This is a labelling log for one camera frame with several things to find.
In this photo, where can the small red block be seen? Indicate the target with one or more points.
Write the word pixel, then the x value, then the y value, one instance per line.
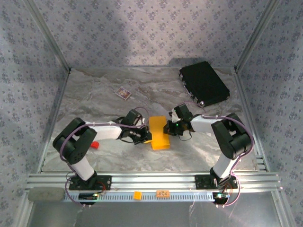
pixel 95 145

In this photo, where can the aluminium side rail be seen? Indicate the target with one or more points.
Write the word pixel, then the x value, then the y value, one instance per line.
pixel 243 94
pixel 61 94

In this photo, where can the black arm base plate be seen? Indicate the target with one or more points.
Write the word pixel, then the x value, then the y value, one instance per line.
pixel 201 182
pixel 106 183

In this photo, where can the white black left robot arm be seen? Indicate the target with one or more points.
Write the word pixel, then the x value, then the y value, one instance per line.
pixel 104 130

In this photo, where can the small printed card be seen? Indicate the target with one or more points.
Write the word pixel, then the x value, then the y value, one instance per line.
pixel 123 93

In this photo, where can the black hard case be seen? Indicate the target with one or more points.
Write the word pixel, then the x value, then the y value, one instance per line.
pixel 206 82

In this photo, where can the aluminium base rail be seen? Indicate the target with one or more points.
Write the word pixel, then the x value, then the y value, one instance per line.
pixel 154 180

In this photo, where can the small orange block on rail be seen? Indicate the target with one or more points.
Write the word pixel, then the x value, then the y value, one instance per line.
pixel 137 196

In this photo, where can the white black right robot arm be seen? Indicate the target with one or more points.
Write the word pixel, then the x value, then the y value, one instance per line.
pixel 203 124

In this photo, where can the aluminium frame post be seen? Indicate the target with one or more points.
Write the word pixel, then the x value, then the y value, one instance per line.
pixel 50 35
pixel 256 35

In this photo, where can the small circuit board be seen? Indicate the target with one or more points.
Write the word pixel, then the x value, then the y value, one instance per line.
pixel 220 195
pixel 86 196

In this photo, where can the orange number label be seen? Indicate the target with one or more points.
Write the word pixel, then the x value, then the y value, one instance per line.
pixel 163 193

